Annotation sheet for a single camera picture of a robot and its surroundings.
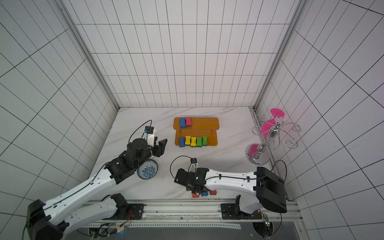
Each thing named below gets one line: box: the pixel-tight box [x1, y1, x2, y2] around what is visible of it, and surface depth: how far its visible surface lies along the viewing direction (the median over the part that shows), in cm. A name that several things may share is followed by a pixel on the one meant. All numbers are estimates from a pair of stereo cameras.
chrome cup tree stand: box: [245, 113, 302, 166], surface depth 86 cm
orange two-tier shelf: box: [173, 117, 220, 146], surface depth 96 cm
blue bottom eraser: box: [179, 137, 185, 148], surface depth 98 cm
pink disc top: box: [270, 108, 285, 118], surface depth 81 cm
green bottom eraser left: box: [196, 137, 203, 147], surface depth 99 cm
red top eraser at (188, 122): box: [186, 117, 193, 128], surface depth 94 cm
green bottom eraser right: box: [202, 136, 208, 146], surface depth 99 cm
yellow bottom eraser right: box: [190, 136, 197, 147], surface depth 99 cm
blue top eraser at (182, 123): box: [179, 118, 187, 129], surface depth 92 cm
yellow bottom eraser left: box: [185, 135, 191, 146], surface depth 100 cm
